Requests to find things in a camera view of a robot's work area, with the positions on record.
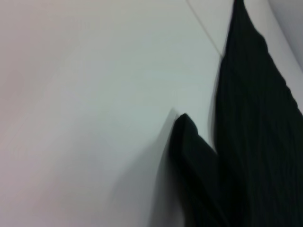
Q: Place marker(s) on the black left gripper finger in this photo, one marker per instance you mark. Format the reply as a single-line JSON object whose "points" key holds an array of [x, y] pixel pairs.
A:
{"points": [[201, 184]]}

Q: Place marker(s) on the black shirt with FREE print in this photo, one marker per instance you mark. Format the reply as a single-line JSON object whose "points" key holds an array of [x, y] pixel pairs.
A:
{"points": [[260, 142]]}

